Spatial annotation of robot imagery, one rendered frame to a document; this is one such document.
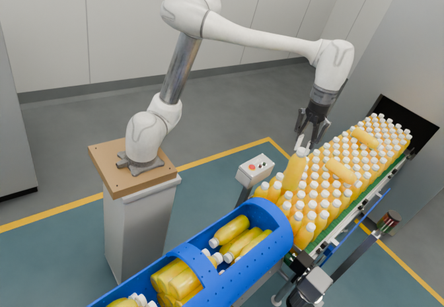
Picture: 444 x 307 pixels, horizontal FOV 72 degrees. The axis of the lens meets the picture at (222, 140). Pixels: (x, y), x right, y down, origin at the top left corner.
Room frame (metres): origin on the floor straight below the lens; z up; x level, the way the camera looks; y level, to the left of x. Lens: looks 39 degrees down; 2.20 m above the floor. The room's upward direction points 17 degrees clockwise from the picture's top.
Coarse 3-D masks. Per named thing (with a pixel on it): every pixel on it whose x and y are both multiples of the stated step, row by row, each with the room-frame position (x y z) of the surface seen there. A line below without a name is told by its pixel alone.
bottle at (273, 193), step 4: (268, 188) 1.16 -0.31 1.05; (272, 188) 1.14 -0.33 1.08; (276, 188) 1.14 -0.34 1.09; (280, 188) 1.15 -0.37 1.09; (268, 192) 1.14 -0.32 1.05; (272, 192) 1.13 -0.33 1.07; (276, 192) 1.13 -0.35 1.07; (280, 192) 1.15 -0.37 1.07; (268, 196) 1.13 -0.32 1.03; (272, 196) 1.12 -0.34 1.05; (276, 196) 1.12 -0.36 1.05; (272, 200) 1.12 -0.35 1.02; (276, 200) 1.13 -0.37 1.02
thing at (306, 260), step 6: (300, 252) 0.87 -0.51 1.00; (306, 252) 0.88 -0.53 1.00; (300, 258) 0.84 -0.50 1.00; (306, 258) 0.84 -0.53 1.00; (312, 258) 0.85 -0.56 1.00; (294, 264) 0.83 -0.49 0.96; (300, 264) 0.81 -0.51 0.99; (306, 264) 0.81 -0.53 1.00; (312, 264) 0.83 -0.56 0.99; (294, 270) 0.82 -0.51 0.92; (300, 270) 0.81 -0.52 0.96; (306, 270) 0.80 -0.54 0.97; (300, 276) 0.80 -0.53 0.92
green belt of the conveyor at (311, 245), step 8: (384, 176) 1.77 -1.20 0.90; (376, 184) 1.66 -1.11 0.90; (368, 192) 1.55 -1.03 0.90; (360, 200) 1.45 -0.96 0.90; (352, 208) 1.36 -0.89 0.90; (344, 216) 1.28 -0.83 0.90; (336, 224) 1.19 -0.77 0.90; (320, 232) 1.10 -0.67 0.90; (328, 232) 1.12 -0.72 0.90; (320, 240) 1.05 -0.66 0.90; (312, 248) 0.99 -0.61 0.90; (288, 256) 0.90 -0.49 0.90; (288, 264) 0.87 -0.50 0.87
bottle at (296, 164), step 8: (296, 152) 1.00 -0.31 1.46; (296, 160) 0.97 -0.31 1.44; (304, 160) 0.98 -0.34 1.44; (288, 168) 0.98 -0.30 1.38; (296, 168) 0.96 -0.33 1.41; (304, 168) 0.98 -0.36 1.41; (288, 176) 0.97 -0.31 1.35; (296, 176) 0.96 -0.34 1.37; (288, 184) 0.96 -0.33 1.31; (296, 184) 0.97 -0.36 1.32
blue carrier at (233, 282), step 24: (264, 216) 0.90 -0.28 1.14; (192, 240) 0.70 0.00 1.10; (264, 240) 0.72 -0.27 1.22; (288, 240) 0.79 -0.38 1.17; (192, 264) 0.53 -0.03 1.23; (240, 264) 0.60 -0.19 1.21; (264, 264) 0.66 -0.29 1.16; (120, 288) 0.44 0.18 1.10; (144, 288) 0.50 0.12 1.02; (216, 288) 0.49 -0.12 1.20; (240, 288) 0.54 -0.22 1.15
